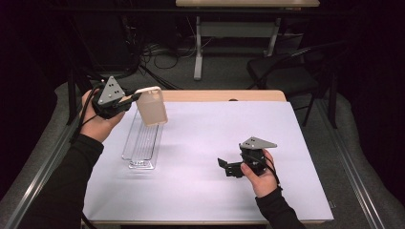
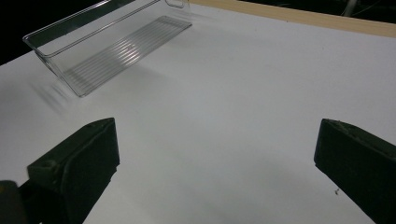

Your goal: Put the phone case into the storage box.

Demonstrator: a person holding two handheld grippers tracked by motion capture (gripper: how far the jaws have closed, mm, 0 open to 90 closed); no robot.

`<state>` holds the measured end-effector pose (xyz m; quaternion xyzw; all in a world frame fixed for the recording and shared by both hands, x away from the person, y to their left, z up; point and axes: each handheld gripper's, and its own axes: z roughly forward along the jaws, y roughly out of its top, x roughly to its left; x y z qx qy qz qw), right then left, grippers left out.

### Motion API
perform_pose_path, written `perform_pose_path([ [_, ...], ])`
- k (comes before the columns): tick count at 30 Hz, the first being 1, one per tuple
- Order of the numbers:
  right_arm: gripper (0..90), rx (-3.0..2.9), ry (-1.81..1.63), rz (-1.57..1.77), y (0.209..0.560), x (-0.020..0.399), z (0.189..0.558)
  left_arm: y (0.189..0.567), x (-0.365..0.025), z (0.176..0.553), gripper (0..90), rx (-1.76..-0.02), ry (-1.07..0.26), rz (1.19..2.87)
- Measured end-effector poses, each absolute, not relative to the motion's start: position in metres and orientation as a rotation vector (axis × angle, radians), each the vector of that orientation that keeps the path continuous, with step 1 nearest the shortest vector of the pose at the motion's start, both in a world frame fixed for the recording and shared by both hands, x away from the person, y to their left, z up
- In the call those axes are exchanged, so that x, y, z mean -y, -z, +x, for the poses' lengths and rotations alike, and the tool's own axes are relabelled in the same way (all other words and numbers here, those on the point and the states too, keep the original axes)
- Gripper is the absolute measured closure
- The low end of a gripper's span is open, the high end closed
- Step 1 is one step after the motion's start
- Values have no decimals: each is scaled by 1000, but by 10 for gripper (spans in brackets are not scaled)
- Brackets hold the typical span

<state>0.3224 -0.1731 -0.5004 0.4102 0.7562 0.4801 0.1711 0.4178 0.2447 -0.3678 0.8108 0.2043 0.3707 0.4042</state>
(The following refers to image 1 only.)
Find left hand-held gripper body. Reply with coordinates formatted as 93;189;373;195
91;75;134;120

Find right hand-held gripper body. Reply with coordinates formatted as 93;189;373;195
238;136;278;177

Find beige phone case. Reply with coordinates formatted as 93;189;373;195
134;86;169;127

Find clear plastic packaging tray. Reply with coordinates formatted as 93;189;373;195
120;109;164;171

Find person's right hand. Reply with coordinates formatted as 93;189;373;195
240;149;279;198

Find person's left hand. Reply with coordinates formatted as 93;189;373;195
79;90;126;143

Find white table board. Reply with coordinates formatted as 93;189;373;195
83;100;334;222

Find black metal stand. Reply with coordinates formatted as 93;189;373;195
65;15;126;126
327;63;339;130

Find wooden table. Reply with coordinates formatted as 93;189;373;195
81;90;326;226

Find white-legged wooden desk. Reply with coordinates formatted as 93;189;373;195
175;0;321;81

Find black folding chair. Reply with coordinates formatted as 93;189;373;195
246;41;348;128

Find right hand-held gripper cable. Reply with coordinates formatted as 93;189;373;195
249;152;284;192

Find hand-held gripper cable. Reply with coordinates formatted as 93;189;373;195
249;152;284;192
69;80;107;145

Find left hand-held gripper cable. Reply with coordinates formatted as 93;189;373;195
69;80;107;145

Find black floor cables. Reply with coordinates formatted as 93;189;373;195
120;15;218;91

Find metal floor rail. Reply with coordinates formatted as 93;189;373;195
314;98;387;229
4;94;94;229

